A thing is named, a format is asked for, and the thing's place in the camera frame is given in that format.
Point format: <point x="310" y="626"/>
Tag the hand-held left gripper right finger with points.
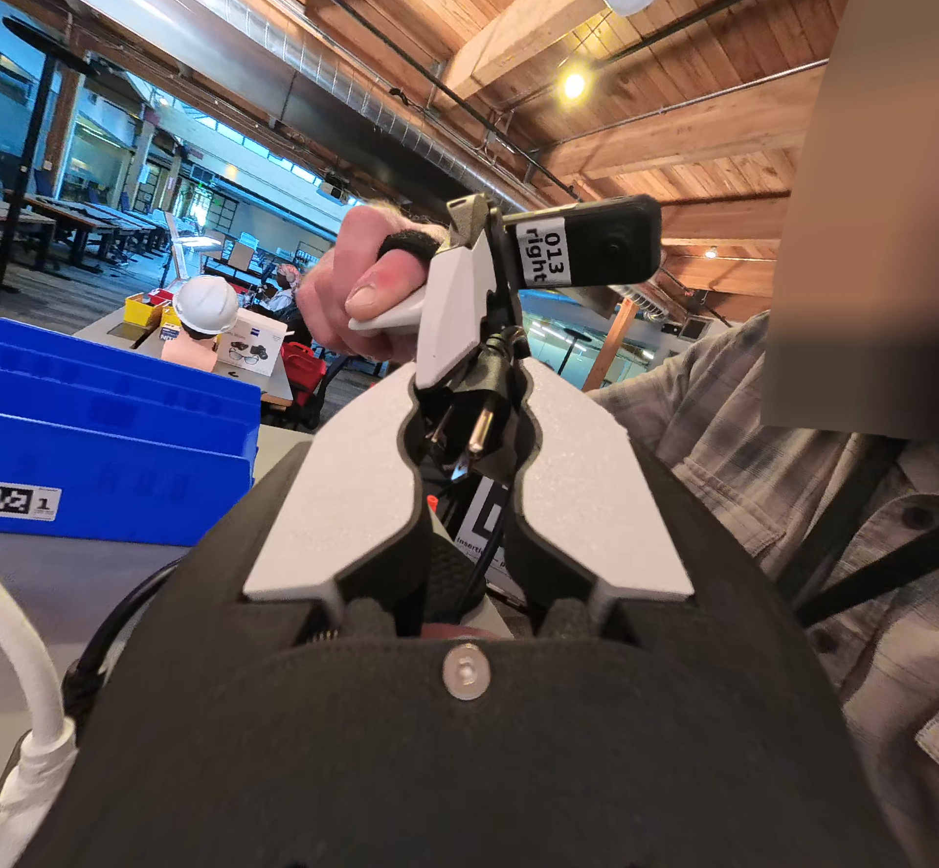
<point x="601" y="508"/>

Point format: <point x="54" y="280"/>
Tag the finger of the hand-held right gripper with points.
<point x="455" y="310"/>

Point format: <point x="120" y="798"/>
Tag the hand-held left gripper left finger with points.
<point x="345" y="508"/>

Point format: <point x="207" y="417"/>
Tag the black power plug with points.
<point x="499" y="369"/>

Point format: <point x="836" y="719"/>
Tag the white power plug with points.
<point x="37" y="772"/>

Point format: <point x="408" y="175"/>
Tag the person's right hand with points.
<point x="330" y="281"/>

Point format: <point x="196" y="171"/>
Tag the white printed sign card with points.
<point x="473" y="541"/>

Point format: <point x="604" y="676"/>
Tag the person in plaid shirt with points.
<point x="733" y="442"/>

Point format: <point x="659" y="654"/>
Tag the round ceiling lamp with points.
<point x="574" y="84"/>

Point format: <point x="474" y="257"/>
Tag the ceiling projector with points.
<point x="334" y="187"/>

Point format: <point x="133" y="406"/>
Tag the white printed box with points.
<point x="253" y="347"/>

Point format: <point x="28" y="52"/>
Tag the pink mannequin head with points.
<point x="187" y="353"/>

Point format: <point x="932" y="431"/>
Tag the blue plastic bin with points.
<point x="132" y="442"/>

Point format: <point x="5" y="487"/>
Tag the white hard hat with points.
<point x="205" y="303"/>

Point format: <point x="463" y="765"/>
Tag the yellow plastic bin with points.
<point x="143" y="310"/>

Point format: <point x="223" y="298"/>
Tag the long work table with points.
<point x="73" y="219"/>

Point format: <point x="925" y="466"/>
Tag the wooden post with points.
<point x="612" y="340"/>

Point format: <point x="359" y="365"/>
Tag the silver air duct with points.
<point x="381" y="104"/>

